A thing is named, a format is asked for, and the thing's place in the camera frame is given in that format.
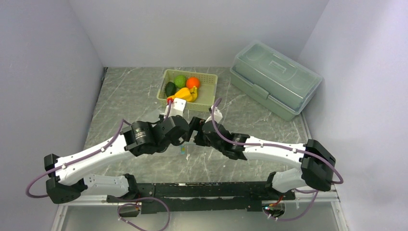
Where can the orange fruit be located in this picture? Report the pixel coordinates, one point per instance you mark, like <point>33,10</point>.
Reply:
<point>193,82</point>

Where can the dark green avocado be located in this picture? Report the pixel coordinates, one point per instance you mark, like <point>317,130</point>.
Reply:
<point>170,89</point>

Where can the yellow banana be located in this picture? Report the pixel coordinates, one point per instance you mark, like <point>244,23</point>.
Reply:
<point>194,93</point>

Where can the black mounting rail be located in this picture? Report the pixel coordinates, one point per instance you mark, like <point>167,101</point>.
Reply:
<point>251,196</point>

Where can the clear zip top bag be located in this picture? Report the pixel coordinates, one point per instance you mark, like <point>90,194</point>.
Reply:
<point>176,150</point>

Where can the green plastic storage box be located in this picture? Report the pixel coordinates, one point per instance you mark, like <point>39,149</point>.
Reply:
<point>274,80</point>

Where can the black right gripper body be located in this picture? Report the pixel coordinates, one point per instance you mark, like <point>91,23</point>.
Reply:
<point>201,138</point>

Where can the yellow bell pepper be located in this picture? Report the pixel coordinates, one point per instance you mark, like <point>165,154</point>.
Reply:
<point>183,93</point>

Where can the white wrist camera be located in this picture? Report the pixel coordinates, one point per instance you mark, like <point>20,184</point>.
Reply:
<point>215,113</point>
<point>175,107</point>

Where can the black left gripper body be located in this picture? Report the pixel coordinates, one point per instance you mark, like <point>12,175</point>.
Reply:
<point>163,146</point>

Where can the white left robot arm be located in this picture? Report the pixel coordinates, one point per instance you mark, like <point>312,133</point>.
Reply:
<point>74,175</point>

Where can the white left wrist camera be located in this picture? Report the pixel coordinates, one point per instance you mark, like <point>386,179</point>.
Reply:
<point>175,107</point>

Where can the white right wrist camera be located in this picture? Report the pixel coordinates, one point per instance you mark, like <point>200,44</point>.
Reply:
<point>215,113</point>

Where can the green lime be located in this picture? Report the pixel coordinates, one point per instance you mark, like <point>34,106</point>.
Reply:
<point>180,81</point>

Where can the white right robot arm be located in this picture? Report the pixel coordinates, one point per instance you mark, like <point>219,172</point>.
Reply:
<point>311,164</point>

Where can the pale green perforated basket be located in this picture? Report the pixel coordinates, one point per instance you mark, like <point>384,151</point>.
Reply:
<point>206,92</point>

